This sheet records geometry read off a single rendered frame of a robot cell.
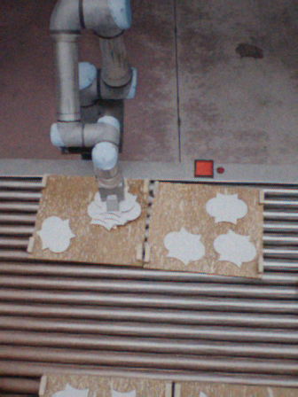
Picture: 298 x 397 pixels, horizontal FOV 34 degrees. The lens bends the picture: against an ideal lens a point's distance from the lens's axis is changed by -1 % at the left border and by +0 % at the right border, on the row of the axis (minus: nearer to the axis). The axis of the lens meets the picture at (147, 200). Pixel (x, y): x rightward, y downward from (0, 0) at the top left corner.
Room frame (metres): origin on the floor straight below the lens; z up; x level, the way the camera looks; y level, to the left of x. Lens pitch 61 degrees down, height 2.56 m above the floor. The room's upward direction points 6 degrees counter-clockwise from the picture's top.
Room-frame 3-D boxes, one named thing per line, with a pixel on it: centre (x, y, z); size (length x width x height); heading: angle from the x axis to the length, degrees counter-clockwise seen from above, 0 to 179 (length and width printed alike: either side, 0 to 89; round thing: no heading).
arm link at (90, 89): (1.33, 0.20, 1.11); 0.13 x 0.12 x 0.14; 84
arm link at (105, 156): (0.87, 0.12, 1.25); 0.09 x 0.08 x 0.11; 174
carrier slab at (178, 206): (0.75, -0.20, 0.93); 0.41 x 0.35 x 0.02; 78
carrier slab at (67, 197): (0.83, 0.22, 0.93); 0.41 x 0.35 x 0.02; 80
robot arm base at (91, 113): (1.33, 0.21, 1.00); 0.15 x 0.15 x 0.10
